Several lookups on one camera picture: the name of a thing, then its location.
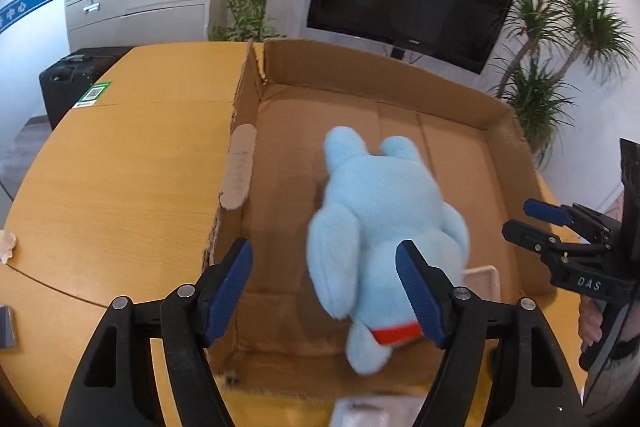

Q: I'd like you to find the spiky palm potted plant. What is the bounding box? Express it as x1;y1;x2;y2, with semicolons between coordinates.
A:
492;0;638;170

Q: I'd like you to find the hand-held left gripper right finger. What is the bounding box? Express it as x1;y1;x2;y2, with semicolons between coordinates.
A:
395;239;586;427

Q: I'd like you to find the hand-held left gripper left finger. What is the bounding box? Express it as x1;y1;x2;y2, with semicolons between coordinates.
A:
60;238;254;427

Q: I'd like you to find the person's right hand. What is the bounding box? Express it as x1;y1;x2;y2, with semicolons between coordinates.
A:
578;299;606;345

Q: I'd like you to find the black suitcase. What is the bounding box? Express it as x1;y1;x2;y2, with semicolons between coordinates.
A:
39;47;133;132

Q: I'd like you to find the cardboard box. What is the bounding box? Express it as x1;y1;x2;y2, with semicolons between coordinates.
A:
200;38;561;400

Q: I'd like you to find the light blue plush toy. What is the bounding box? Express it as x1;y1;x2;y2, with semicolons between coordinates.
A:
306;125;471;377

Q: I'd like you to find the green code sticker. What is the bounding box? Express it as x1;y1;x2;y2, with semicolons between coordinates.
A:
75;82;115;108

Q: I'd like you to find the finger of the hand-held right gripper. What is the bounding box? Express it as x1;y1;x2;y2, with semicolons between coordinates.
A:
502;219;593;269
523;199;621;244

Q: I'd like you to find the dark phone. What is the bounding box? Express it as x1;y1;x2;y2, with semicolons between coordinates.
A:
0;305;17;350

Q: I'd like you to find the clear plastic package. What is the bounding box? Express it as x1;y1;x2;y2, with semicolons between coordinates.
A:
330;399;426;427

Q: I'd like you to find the small white plush toy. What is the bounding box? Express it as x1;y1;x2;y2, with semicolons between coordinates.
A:
0;229;18;265

